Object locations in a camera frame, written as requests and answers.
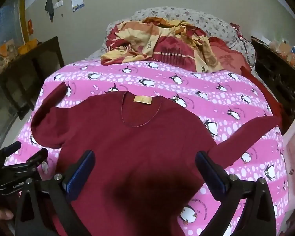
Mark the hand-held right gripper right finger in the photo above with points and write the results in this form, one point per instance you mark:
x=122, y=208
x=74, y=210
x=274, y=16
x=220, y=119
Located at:
x=209, y=174

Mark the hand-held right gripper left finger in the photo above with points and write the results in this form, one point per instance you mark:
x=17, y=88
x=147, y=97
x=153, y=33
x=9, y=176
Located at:
x=80, y=173

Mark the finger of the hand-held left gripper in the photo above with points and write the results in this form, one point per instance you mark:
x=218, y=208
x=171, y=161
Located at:
x=36, y=157
x=12, y=147

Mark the maroon sweater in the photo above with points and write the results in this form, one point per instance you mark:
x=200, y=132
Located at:
x=137, y=152

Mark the person's left hand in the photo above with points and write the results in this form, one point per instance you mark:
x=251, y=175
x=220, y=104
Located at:
x=1, y=213

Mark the orange packet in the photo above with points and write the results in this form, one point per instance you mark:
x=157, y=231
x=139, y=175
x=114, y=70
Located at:
x=27, y=46

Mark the pink penguin blanket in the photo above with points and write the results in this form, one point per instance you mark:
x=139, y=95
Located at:
x=162, y=83

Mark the dark wooden nightstand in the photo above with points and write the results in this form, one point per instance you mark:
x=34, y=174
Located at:
x=272, y=78

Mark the glass door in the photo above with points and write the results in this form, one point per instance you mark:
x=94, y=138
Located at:
x=5, y=29

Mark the pink pillow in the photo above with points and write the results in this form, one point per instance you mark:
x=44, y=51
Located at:
x=226, y=56

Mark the dark hanging cloth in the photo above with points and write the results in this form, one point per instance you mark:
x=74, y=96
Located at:
x=49, y=6

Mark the orange box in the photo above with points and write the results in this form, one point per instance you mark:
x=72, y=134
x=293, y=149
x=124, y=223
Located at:
x=285, y=48

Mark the grey floral pillow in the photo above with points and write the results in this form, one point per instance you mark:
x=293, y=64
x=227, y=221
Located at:
x=199, y=17

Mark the red wall sticker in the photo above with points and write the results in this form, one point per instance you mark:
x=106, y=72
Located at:
x=30, y=26

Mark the white wall switch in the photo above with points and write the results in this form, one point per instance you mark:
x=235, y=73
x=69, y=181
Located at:
x=58, y=4

